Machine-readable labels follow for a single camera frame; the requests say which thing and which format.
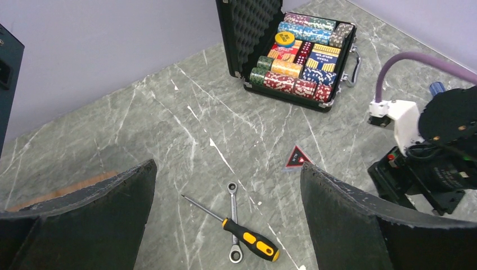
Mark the black poker set case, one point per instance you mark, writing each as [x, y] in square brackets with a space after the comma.
[248, 30]

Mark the yellow black screwdriver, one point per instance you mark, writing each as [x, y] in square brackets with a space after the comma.
[255, 242]

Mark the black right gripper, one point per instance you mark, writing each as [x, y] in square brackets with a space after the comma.
[441, 168]

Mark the red dice row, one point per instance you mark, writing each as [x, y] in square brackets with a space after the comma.
[303, 53]

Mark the dark rack server chassis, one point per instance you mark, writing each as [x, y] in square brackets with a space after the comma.
[12, 51]

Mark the yellow round blind button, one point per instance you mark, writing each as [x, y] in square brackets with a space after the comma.
[284, 39]

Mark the red black triangular button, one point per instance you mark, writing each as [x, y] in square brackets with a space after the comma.
[296, 159]

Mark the blue playing card deck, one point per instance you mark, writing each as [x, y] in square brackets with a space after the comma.
[323, 57]

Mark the red playing card deck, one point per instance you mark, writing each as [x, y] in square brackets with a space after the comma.
[285, 54]

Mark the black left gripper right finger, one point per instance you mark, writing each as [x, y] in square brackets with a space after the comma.
[353, 229]

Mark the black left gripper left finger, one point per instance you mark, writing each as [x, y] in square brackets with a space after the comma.
[100, 226]

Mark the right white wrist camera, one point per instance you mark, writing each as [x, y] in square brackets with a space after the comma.
[402, 117]

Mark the blue handled screwdriver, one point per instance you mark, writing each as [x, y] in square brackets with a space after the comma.
[436, 88]

